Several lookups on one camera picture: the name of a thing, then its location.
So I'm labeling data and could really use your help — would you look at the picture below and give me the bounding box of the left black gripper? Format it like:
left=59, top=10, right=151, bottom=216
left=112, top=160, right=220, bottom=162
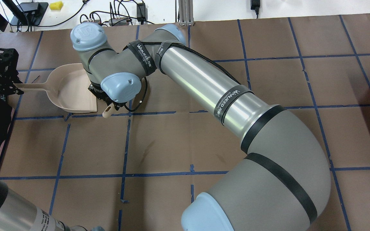
left=0, top=48, right=24, bottom=95

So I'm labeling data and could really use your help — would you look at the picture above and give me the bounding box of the aluminium frame post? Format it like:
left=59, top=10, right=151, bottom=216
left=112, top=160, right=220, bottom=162
left=179, top=0, right=194, bottom=26

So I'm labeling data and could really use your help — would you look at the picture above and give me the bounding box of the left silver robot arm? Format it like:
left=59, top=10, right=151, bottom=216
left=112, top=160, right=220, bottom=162
left=0, top=49, right=86, bottom=231

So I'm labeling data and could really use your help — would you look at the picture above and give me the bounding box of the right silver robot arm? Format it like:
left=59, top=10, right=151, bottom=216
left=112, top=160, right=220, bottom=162
left=70, top=22, right=331, bottom=231

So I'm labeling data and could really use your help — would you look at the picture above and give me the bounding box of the beige hand brush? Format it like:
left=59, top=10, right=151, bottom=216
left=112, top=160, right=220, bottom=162
left=102, top=103, right=115, bottom=118

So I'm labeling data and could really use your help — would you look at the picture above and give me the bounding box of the yellow sponge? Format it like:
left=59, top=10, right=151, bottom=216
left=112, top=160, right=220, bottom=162
left=49, top=1, right=64, bottom=11

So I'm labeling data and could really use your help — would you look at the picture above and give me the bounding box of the beige plastic dustpan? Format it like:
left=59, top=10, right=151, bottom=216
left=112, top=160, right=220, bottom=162
left=15, top=63, right=98, bottom=114

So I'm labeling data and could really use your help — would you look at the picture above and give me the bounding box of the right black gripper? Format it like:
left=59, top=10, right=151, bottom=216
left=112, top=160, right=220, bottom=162
left=88, top=82, right=131, bottom=111

